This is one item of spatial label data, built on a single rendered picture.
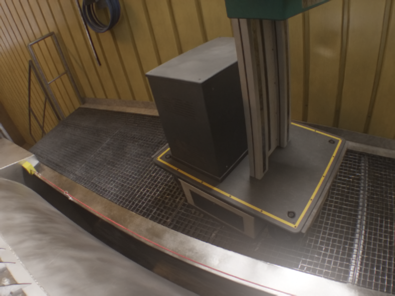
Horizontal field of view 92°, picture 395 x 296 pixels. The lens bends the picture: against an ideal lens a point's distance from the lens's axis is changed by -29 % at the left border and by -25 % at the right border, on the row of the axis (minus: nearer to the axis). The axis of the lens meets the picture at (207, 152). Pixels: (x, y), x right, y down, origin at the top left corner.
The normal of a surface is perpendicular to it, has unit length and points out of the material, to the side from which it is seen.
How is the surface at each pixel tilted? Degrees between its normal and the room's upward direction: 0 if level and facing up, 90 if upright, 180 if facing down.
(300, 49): 90
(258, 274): 1
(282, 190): 0
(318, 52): 86
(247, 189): 0
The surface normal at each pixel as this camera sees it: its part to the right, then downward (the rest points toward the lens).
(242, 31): -0.63, 0.58
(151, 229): -0.19, -0.73
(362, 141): -0.46, 0.64
